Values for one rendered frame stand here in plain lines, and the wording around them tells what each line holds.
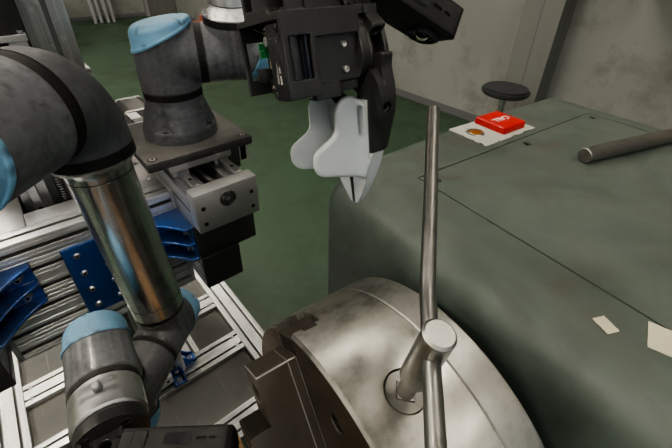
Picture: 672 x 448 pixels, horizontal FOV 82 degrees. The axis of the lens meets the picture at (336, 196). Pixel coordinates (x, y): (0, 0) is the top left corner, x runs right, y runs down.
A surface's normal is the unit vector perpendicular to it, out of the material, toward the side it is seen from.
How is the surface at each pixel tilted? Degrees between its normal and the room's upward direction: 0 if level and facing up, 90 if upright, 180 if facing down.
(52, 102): 69
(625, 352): 16
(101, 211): 89
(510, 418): 32
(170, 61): 90
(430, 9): 75
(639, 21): 90
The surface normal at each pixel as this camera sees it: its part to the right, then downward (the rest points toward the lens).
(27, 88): 0.76, -0.50
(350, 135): 0.56, 0.29
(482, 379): 0.22, -0.62
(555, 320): -0.38, -0.58
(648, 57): -0.77, 0.34
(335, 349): -0.08, -0.91
